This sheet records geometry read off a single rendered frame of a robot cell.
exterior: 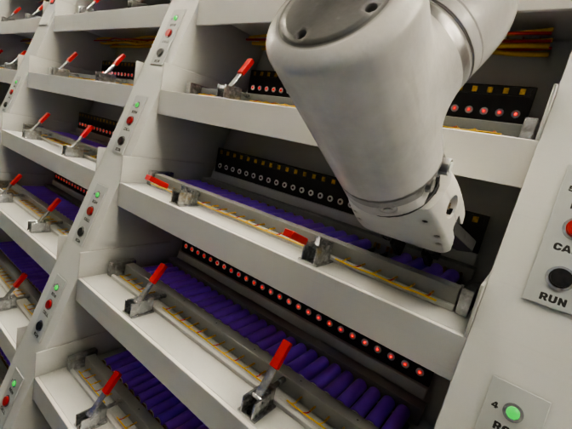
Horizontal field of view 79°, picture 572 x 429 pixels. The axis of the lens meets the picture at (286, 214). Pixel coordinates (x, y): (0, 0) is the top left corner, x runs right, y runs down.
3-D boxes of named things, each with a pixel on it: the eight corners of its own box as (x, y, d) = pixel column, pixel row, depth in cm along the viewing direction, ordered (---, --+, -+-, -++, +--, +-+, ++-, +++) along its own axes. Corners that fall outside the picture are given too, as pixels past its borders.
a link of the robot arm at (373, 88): (386, 93, 30) (314, 170, 30) (343, -74, 20) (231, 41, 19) (477, 128, 25) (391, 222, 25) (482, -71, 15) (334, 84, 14)
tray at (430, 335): (451, 382, 32) (484, 285, 30) (117, 205, 66) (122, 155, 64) (483, 319, 48) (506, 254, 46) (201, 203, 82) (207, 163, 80)
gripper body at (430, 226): (471, 144, 27) (471, 209, 36) (355, 126, 33) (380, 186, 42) (436, 226, 26) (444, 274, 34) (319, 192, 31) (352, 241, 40)
